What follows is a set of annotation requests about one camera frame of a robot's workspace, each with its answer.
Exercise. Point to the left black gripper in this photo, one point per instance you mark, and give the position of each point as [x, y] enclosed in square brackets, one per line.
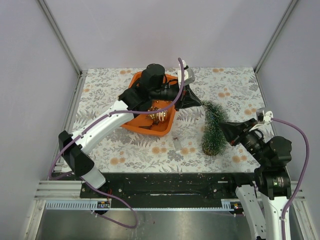
[187, 99]

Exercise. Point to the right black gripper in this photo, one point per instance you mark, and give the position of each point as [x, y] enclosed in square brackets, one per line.
[232, 130]

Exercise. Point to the small green christmas tree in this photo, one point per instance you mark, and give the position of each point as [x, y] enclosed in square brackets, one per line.
[213, 140]

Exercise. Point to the clear plastic light piece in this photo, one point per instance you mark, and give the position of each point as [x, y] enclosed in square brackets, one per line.
[177, 144]

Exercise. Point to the orange plastic bin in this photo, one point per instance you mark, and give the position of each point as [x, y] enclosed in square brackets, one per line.
[145, 125]

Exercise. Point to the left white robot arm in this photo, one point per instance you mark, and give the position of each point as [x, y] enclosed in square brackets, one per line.
[146, 107]

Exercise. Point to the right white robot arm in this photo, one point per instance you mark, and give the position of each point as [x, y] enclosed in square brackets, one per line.
[271, 177]

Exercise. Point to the large striped gold bauble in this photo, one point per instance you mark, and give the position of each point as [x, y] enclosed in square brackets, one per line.
[162, 116]

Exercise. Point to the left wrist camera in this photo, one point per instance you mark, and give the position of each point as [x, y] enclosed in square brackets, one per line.
[189, 76]

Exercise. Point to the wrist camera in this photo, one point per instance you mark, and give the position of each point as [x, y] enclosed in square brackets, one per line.
[189, 76]
[264, 116]

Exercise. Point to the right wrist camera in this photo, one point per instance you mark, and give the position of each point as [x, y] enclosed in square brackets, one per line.
[264, 116]

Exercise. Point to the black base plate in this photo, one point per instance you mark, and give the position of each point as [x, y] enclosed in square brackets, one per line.
[170, 190]

